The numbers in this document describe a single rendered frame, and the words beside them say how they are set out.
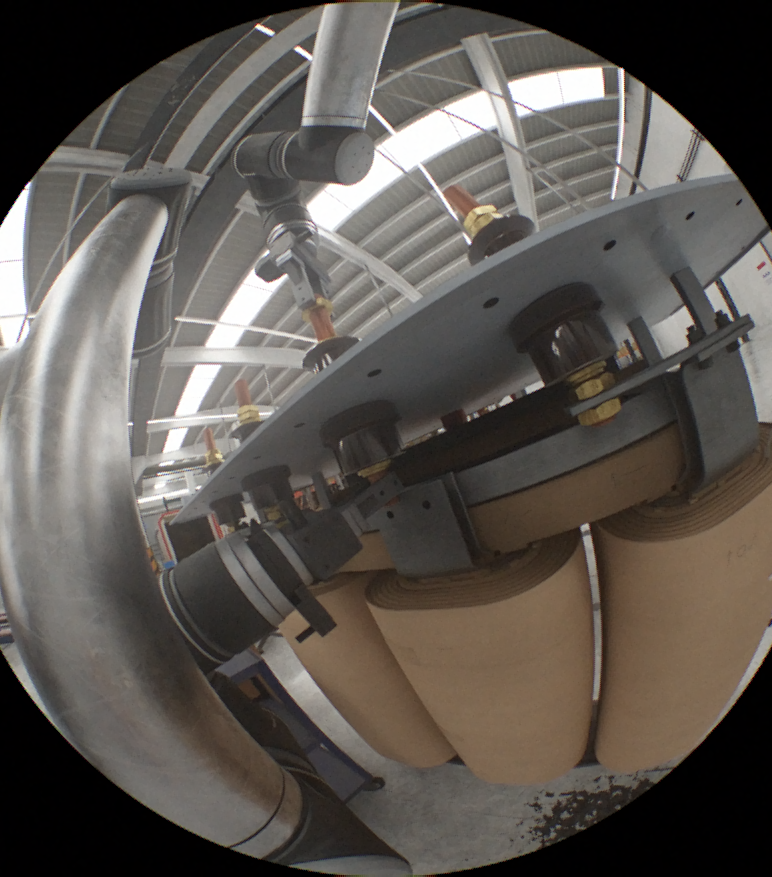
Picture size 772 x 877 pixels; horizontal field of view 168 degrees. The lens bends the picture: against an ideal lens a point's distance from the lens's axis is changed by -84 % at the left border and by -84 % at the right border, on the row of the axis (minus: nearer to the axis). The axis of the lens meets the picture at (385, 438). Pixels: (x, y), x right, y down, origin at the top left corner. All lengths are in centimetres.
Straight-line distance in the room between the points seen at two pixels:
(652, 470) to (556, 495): 16
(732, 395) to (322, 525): 48
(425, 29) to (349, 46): 343
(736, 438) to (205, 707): 49
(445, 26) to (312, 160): 365
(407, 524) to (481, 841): 123
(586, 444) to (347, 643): 60
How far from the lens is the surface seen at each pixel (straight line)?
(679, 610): 43
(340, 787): 140
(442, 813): 135
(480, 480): 37
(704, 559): 39
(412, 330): 19
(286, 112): 353
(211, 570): 25
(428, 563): 38
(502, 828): 129
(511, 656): 42
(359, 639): 65
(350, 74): 50
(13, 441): 16
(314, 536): 23
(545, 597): 37
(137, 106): 921
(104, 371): 18
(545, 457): 35
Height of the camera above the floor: 127
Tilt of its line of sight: 7 degrees up
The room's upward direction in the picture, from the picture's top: 22 degrees counter-clockwise
